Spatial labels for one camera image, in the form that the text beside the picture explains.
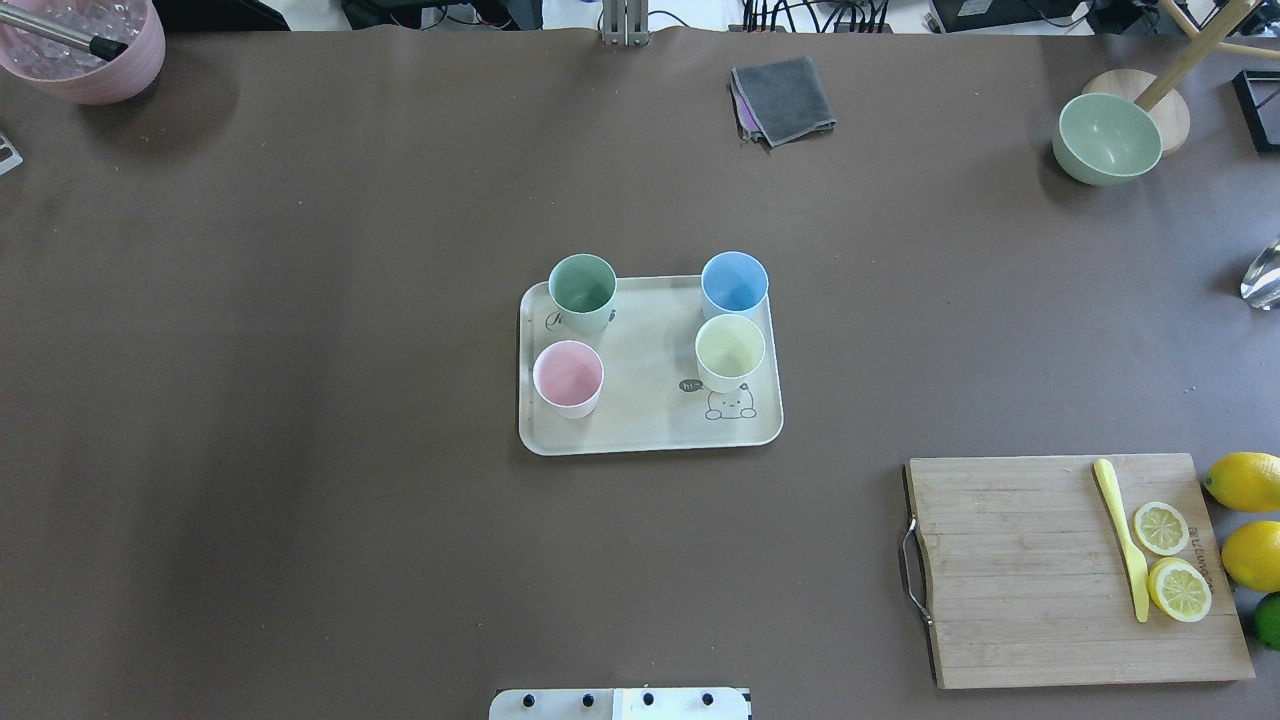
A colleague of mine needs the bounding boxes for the lemon half slice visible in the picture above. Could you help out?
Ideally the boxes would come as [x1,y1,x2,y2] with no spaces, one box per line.
[1147,557,1213,623]
[1132,501,1190,557]

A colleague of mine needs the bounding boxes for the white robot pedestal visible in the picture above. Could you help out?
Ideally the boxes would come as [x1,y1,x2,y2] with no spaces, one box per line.
[488,685,753,719]

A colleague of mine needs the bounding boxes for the whole yellow lemon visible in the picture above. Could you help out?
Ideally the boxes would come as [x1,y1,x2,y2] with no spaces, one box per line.
[1221,520,1280,594]
[1203,452,1279,512]

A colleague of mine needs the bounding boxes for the wooden cutting board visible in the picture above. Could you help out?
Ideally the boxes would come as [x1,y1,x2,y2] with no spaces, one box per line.
[904,454,1254,691]

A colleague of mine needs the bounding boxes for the pink bowl with ice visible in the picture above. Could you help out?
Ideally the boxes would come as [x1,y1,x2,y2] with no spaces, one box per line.
[1,1,166,105]

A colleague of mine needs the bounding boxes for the cream plastic cup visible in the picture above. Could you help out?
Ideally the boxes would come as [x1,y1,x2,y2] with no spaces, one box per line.
[694,314,765,393]

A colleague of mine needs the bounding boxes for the green lime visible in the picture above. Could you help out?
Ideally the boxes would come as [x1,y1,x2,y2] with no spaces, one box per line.
[1252,592,1280,652]

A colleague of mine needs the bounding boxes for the wooden mug tree stand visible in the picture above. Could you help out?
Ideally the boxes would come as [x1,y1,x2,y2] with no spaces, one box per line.
[1083,1,1277,158]

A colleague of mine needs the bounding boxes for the green ceramic bowl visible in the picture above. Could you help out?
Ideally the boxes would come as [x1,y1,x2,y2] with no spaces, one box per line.
[1052,94,1162,187]

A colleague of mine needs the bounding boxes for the metal muddler in bowl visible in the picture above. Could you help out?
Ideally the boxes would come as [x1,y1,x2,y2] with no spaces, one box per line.
[1,3,129,61]

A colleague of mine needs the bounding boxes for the blue plastic cup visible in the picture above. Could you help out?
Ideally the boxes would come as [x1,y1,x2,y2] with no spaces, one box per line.
[700,251,771,320]

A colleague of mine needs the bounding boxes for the grey folded cloth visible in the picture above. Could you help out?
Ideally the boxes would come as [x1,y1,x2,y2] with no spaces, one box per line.
[730,55,837,149]

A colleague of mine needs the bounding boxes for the yellow plastic knife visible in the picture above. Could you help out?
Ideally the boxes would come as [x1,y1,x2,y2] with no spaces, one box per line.
[1093,457,1151,623]

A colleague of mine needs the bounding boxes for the green plastic cup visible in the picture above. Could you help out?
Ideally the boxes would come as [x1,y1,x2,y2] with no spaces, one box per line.
[549,252,617,334]

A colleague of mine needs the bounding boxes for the pink plastic cup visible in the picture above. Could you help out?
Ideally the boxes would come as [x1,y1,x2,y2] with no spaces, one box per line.
[532,340,605,420]

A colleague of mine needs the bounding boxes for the metal scoop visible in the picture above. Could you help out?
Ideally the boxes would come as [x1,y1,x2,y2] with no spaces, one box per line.
[1239,237,1280,310]

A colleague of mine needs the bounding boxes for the aluminium frame post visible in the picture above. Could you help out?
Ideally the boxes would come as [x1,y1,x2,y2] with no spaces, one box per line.
[600,0,650,47]

